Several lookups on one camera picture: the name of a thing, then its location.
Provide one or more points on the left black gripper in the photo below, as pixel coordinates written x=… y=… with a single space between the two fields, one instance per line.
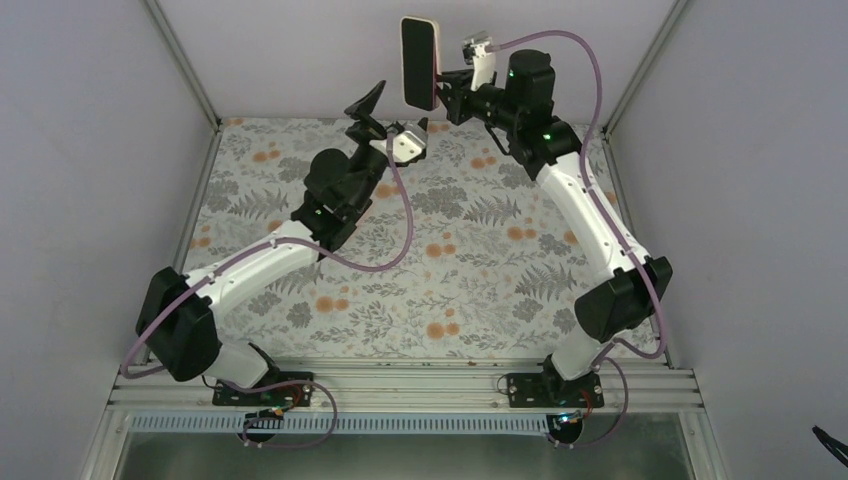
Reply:
x=362 y=112

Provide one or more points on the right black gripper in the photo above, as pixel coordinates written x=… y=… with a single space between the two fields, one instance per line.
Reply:
x=456 y=99

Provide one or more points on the phone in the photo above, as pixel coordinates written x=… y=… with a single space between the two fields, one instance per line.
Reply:
x=420 y=62

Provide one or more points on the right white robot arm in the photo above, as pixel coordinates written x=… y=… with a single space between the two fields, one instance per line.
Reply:
x=629 y=281

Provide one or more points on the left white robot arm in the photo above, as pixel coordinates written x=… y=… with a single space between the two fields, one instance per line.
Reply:
x=177 y=322

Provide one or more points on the floral patterned table mat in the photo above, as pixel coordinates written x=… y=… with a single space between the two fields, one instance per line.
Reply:
x=492 y=272

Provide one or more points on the black object at corner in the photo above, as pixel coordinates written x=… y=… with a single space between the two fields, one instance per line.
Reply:
x=834 y=446

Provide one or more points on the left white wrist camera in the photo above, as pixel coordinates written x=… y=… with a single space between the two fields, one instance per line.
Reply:
x=409 y=142

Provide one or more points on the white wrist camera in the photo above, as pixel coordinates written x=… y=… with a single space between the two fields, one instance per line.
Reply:
x=477 y=53
x=409 y=142

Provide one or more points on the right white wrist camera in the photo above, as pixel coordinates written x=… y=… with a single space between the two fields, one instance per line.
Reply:
x=477 y=53

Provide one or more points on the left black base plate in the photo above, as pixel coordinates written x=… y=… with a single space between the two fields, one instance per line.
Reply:
x=298 y=395

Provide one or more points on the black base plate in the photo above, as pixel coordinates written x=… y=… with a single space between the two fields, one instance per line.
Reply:
x=298 y=395
x=540 y=390

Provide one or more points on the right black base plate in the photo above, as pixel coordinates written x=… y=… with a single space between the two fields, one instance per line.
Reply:
x=540 y=390

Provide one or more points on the aluminium rail frame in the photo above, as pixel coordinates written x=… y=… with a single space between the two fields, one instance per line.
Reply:
x=422 y=386

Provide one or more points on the slotted white cable duct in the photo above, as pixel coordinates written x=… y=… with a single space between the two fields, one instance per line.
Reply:
x=345 y=423

